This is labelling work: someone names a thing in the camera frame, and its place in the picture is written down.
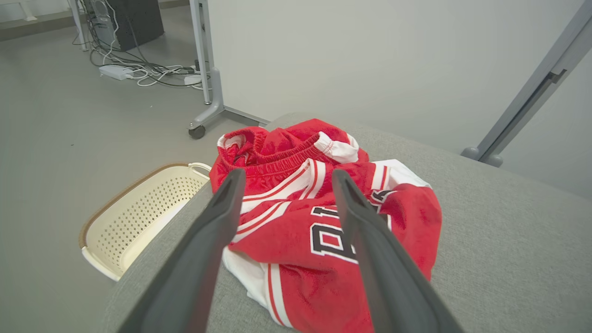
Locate white desk leg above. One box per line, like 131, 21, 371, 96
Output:
67, 0, 89, 51

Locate grey partition post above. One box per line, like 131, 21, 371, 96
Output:
461, 0, 592, 168

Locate black computer tower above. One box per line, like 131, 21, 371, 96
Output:
90, 0, 165, 51

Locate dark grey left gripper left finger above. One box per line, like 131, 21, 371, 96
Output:
118, 168, 247, 333

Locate white power strip with cables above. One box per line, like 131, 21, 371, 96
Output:
72, 0, 209, 88

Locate white floor cable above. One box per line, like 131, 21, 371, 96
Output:
99, 0, 204, 89

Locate cream perforated laundry basket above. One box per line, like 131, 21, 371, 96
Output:
79, 162, 212, 282

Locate red basketball jersey white sleeves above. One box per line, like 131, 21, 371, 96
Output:
210, 157, 443, 333

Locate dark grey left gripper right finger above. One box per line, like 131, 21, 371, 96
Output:
332, 169, 463, 333

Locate red and white jersey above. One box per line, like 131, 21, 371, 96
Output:
210, 119, 370, 195

